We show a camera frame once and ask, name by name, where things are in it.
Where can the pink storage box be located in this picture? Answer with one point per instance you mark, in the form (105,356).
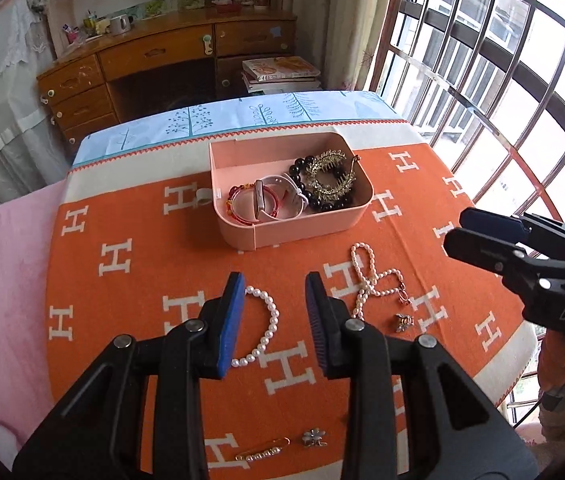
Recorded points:
(282,232)

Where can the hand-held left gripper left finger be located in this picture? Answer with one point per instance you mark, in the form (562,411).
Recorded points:
(230,325)

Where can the green and white drawer hook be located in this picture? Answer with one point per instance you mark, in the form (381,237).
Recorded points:
(208,45)

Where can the orange letter-print blanket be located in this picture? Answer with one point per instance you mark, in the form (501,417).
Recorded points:
(162,260)

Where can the white mug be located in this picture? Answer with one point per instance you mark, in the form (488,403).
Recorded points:
(118,25)

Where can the wooden desk with drawers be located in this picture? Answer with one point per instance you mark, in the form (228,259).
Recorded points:
(162,50)

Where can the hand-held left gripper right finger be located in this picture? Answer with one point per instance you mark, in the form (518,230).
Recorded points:
(315,325)

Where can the small bee brooch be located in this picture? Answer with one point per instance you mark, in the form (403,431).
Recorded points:
(403,323)

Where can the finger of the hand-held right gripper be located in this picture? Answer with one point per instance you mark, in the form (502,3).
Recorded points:
(477,247)
(492,222)

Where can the gold hair clip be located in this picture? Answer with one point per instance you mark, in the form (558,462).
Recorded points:
(332,170)

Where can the beige curtain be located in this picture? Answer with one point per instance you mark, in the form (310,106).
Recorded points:
(332,20)

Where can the blue tree-print tablecloth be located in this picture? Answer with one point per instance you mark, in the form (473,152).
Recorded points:
(222,117)

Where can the stack of books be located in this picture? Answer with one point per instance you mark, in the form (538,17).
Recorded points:
(277,72)

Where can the pink blanket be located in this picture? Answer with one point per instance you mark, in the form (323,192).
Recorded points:
(7,285)

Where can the metal window grille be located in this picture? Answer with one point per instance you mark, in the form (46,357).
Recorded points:
(487,60)

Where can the silver flower charm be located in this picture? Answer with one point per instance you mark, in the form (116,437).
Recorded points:
(314,437)

